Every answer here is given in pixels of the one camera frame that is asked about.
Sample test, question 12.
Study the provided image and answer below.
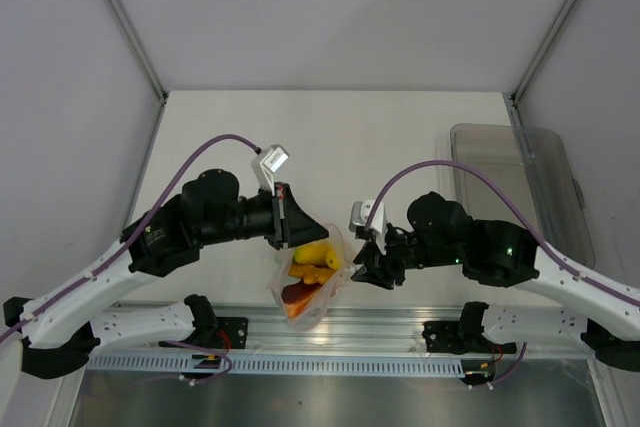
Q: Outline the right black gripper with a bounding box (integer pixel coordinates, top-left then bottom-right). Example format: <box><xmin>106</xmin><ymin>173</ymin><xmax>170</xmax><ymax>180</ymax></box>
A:
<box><xmin>351</xmin><ymin>222</ymin><xmax>463</xmax><ymax>291</ymax></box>

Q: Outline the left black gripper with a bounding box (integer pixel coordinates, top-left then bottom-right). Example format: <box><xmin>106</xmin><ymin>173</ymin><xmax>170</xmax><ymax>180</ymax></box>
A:
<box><xmin>197</xmin><ymin>181</ymin><xmax>329</xmax><ymax>249</ymax></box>

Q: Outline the yellow toy mango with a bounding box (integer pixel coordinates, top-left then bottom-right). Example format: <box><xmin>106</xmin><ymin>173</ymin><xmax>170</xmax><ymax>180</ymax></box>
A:
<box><xmin>293</xmin><ymin>242</ymin><xmax>331</xmax><ymax>267</ymax></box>

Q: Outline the clear zip top bag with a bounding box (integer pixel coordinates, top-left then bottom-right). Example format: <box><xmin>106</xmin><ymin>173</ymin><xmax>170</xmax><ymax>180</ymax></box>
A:
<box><xmin>269</xmin><ymin>224</ymin><xmax>355</xmax><ymax>332</ymax></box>

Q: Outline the red toy meat slice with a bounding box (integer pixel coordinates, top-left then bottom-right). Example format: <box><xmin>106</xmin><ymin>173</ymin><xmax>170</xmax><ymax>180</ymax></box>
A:
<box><xmin>281</xmin><ymin>281</ymin><xmax>321</xmax><ymax>319</ymax></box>

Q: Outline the orange toy food piece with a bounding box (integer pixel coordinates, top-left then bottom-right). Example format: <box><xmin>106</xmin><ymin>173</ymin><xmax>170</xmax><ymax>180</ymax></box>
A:
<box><xmin>288</xmin><ymin>264</ymin><xmax>335</xmax><ymax>285</ymax></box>

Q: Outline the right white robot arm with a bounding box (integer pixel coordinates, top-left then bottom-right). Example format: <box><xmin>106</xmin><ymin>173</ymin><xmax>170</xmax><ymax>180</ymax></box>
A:
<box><xmin>349</xmin><ymin>192</ymin><xmax>639</xmax><ymax>372</ymax></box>

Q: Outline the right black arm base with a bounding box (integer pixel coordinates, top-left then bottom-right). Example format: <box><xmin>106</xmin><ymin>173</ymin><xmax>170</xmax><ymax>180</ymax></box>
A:
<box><xmin>422</xmin><ymin>301</ymin><xmax>517</xmax><ymax>355</ymax></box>

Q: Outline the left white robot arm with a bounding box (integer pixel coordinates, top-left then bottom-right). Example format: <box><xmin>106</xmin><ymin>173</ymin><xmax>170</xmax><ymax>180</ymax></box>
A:
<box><xmin>3</xmin><ymin>169</ymin><xmax>329</xmax><ymax>380</ymax></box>

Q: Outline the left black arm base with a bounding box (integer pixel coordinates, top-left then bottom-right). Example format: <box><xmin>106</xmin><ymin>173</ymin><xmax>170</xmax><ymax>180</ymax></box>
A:
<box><xmin>173</xmin><ymin>294</ymin><xmax>249</xmax><ymax>350</ymax></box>

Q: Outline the clear plastic food tray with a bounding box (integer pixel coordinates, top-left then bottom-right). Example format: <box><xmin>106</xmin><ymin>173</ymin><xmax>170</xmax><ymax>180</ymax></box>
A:
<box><xmin>450</xmin><ymin>124</ymin><xmax>596</xmax><ymax>268</ymax></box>

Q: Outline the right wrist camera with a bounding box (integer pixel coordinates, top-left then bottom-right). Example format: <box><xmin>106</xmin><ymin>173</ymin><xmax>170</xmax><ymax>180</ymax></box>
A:
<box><xmin>349</xmin><ymin>200</ymin><xmax>388</xmax><ymax>253</ymax></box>

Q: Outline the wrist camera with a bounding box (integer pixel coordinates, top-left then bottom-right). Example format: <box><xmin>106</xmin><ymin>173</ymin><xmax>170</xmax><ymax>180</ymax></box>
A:
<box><xmin>251</xmin><ymin>144</ymin><xmax>289</xmax><ymax>194</ymax></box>
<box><xmin>349</xmin><ymin>200</ymin><xmax>388</xmax><ymax>253</ymax></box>

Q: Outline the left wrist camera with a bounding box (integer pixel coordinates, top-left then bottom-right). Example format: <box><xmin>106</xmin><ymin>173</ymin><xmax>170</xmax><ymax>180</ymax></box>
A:
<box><xmin>251</xmin><ymin>144</ymin><xmax>289</xmax><ymax>194</ymax></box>

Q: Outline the aluminium rail frame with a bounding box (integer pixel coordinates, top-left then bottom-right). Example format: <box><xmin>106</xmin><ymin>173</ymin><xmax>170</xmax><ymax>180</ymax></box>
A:
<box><xmin>67</xmin><ymin>304</ymin><xmax>606</xmax><ymax>358</ymax></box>

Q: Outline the slotted cable duct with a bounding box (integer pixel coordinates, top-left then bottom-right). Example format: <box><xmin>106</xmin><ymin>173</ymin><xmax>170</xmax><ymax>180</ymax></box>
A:
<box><xmin>88</xmin><ymin>351</ymin><xmax>465</xmax><ymax>378</ymax></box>

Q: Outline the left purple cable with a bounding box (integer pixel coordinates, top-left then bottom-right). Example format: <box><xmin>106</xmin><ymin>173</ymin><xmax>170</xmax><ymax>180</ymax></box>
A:
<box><xmin>0</xmin><ymin>134</ymin><xmax>264</xmax><ymax>388</ymax></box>

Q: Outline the left corner frame post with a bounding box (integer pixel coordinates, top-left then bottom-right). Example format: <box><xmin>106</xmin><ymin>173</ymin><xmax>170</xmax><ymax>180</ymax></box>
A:
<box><xmin>103</xmin><ymin>0</ymin><xmax>168</xmax><ymax>104</ymax></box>

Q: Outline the corner frame post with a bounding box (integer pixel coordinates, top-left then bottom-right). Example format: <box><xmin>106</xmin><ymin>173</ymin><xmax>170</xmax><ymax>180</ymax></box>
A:
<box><xmin>510</xmin><ymin>0</ymin><xmax>583</xmax><ymax>108</ymax></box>
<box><xmin>103</xmin><ymin>0</ymin><xmax>168</xmax><ymax>104</ymax></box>

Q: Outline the right corner frame post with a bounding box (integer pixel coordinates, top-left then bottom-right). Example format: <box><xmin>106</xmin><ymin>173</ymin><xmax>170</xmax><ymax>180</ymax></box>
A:
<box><xmin>510</xmin><ymin>0</ymin><xmax>583</xmax><ymax>108</ymax></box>

